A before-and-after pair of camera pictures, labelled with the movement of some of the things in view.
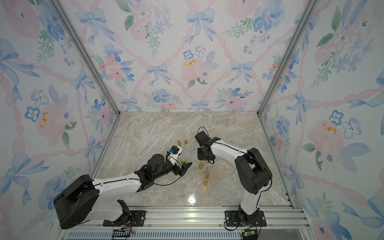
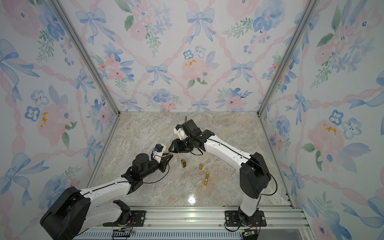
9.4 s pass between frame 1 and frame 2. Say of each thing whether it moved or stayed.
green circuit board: stayed
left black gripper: moved
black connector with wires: stayed
